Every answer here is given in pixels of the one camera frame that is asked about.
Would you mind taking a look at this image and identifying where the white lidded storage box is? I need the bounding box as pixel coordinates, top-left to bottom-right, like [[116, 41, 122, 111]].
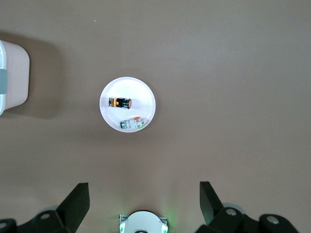
[[0, 39, 31, 117]]

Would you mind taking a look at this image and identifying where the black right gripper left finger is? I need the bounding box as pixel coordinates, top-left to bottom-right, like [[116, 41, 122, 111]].
[[0, 182, 91, 233]]

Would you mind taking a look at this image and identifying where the pale pink round plate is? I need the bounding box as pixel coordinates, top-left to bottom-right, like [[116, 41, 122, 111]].
[[99, 76, 156, 133]]

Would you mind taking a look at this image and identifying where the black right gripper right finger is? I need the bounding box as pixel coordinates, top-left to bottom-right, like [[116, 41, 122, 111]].
[[195, 181, 300, 233]]

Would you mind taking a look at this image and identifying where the white green push-button switch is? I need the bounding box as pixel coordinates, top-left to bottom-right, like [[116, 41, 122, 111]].
[[120, 116, 148, 130]]

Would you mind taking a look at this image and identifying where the black orange push-button switch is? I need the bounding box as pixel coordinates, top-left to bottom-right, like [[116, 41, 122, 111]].
[[108, 96, 133, 110]]

